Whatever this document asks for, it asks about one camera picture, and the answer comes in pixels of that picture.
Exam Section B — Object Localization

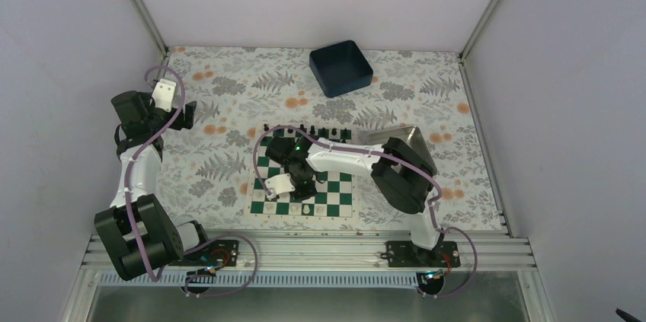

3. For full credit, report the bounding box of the dark blue square bin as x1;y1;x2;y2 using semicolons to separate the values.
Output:
309;40;374;98

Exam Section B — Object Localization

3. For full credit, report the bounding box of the green white chess board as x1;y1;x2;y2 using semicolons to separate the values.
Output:
245;129;357;223

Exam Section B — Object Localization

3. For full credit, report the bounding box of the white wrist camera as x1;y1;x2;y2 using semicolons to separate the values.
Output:
264;174;296;200
152;78;177;113

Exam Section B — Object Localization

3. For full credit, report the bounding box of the floral patterned table mat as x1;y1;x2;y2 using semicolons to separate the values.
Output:
157;46;503;231

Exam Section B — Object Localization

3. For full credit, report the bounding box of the aluminium rail frame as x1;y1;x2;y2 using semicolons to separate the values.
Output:
62;231;555;321

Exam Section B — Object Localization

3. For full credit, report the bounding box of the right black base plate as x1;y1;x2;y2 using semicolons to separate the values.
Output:
380;241;461;268

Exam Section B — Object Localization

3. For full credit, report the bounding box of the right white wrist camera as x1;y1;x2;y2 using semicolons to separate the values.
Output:
264;174;296;200

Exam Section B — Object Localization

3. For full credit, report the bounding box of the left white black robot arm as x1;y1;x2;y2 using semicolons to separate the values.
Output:
94;83;213;281

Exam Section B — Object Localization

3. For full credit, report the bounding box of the metal tray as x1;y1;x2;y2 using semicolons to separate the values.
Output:
366;126;438;177

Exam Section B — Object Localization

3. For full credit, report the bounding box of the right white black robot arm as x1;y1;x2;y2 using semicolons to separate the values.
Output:
263;135;443;266

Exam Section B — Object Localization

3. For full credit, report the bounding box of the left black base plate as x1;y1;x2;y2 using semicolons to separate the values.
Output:
171;239;239;267

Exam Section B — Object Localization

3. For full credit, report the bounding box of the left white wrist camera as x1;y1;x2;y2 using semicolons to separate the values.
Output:
152;78;177;113

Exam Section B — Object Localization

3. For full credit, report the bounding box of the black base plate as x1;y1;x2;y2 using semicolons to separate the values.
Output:
380;241;461;268
171;239;239;267

